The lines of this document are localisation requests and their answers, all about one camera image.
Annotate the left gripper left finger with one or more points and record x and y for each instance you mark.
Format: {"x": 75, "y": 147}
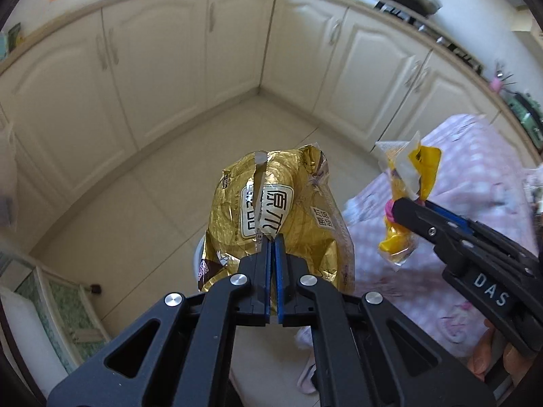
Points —
{"x": 178, "y": 353}

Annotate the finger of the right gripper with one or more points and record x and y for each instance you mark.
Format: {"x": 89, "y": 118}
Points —
{"x": 450, "y": 216}
{"x": 438, "y": 231}

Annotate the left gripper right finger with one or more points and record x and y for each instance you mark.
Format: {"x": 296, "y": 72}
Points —
{"x": 368, "y": 353}

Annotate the yellow white snack wrapper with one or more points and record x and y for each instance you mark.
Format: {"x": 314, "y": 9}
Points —
{"x": 411, "y": 169}

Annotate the gold foil snack bag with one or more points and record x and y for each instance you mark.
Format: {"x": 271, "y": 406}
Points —
{"x": 277, "y": 193}

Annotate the light blue trash bin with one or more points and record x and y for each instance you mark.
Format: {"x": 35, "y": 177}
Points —
{"x": 197, "y": 258}

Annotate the cream kitchen cabinets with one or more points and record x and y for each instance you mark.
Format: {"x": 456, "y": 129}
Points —
{"x": 93, "y": 89}

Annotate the pink checkered tablecloth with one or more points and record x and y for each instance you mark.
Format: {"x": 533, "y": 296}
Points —
{"x": 480, "y": 179}

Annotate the green toaster oven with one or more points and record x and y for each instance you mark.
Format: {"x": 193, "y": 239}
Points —
{"x": 529, "y": 113}

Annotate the pink utensil cup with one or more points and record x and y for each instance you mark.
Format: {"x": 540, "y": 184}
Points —
{"x": 501, "y": 79}

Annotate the black gas stove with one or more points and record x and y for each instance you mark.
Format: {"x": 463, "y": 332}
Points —
{"x": 426, "y": 27}

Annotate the hanging plastic bag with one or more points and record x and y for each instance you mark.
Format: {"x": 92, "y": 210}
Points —
{"x": 8, "y": 178}

